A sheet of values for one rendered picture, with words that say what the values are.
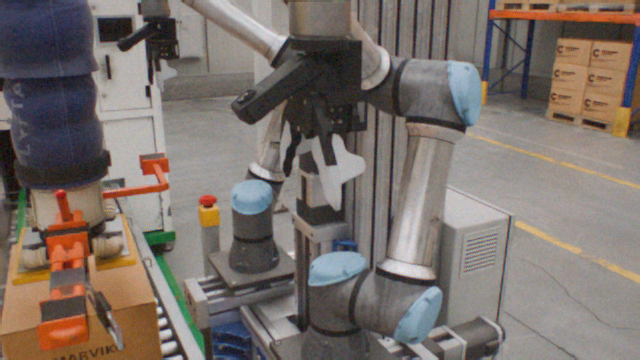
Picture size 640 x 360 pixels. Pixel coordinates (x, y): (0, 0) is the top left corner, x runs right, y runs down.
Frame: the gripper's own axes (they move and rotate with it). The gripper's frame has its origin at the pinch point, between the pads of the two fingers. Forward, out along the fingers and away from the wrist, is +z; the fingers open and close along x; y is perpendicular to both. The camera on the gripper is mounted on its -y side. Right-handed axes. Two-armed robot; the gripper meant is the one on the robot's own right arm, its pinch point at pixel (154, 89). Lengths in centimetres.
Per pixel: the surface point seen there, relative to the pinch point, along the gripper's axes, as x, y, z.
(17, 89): -17.0, -34.5, -5.0
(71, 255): -48, -29, 26
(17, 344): -18, -45, 61
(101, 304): -72, -26, 25
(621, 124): 292, 665, 135
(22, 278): -27, -40, 38
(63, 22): -21.6, -22.8, -19.9
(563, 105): 399, 677, 128
